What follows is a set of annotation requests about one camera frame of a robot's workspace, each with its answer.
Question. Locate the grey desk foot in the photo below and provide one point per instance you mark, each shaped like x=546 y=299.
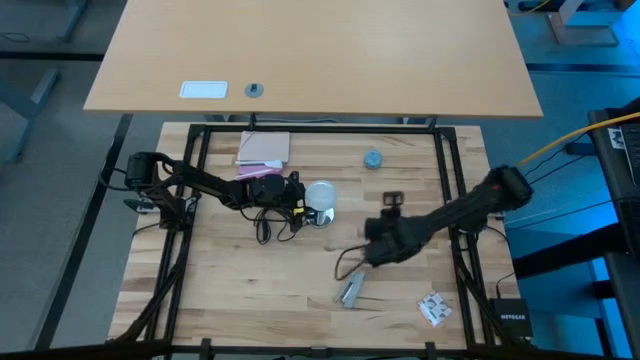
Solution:
x=582 y=32

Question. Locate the black Netgear network switch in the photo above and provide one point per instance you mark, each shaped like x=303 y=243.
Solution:
x=511 y=317

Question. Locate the pink box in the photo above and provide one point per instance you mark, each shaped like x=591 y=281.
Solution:
x=255 y=173

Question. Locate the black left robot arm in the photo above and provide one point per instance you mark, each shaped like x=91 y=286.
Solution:
x=200 y=185

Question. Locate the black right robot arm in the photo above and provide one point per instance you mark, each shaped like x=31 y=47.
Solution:
x=465 y=207

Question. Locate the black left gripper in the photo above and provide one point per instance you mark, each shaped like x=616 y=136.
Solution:
x=267 y=190

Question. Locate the white reflector lightbulb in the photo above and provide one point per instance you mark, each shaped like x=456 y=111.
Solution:
x=320 y=195

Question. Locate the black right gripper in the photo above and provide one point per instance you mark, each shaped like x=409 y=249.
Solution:
x=392 y=242

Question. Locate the beige wooden desk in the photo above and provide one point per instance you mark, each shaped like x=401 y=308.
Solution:
x=310 y=55

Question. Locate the white rectangular desk plate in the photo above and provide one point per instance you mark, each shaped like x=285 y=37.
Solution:
x=204 y=90

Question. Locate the black aluminium table frame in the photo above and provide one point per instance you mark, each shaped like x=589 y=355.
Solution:
x=350 y=129

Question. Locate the chrome lamp base socket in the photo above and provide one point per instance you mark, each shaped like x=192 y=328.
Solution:
x=324 y=218

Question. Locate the black floor beam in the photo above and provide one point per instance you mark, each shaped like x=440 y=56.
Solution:
x=81 y=240

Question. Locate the beige spiral notebook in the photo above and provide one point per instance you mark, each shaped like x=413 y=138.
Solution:
x=264 y=146

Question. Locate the grey stapler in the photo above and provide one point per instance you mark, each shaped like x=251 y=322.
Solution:
x=350 y=288

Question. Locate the grey table leg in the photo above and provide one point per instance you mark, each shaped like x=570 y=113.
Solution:
x=30 y=115

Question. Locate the grey round desk grommet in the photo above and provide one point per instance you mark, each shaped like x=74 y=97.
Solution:
x=254 y=90

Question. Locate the crumpled white patterned packet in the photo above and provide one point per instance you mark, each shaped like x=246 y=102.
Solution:
x=435 y=308

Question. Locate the black side desk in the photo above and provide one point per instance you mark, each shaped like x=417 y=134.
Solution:
x=627 y=300

